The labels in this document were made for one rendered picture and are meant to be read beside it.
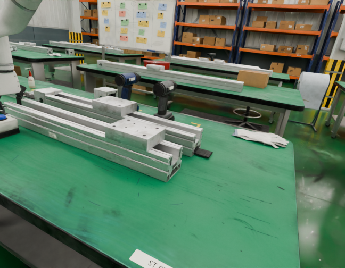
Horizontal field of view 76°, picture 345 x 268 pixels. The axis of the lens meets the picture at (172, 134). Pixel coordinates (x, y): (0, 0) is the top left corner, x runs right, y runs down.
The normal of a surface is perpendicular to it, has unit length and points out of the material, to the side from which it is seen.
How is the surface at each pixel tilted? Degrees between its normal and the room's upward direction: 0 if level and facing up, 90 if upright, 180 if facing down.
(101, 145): 90
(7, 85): 93
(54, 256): 0
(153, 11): 90
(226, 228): 0
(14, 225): 0
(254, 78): 87
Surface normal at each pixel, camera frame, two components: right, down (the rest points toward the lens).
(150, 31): -0.44, 0.32
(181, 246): 0.09, -0.91
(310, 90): -0.39, 0.52
